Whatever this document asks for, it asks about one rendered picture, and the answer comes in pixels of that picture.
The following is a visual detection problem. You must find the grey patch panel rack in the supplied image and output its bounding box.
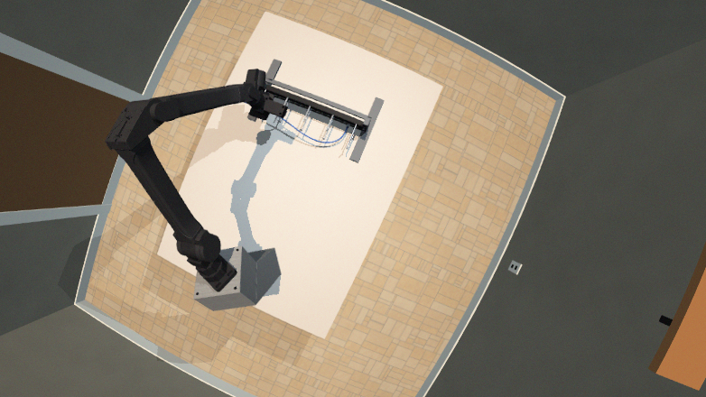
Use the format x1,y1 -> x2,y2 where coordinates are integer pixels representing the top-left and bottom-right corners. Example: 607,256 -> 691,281
262,59 -> 385,162

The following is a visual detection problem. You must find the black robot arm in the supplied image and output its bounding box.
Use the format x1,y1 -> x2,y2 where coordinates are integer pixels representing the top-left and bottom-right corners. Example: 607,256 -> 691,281
105,69 -> 288,292

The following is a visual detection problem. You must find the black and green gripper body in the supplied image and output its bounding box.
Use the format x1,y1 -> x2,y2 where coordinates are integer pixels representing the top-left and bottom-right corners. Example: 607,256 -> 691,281
249,90 -> 275,120

